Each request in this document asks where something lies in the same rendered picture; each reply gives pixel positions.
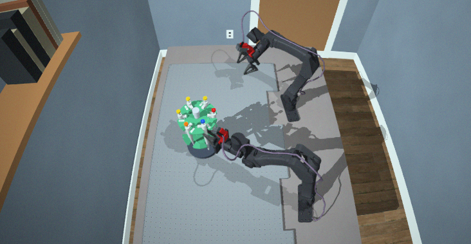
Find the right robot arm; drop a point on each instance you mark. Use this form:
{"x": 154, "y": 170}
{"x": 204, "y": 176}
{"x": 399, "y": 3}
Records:
{"x": 309, "y": 66}

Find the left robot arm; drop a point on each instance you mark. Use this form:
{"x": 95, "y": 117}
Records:
{"x": 252, "y": 157}

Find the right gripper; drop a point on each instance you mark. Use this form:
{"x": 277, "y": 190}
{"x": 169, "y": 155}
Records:
{"x": 251, "y": 55}

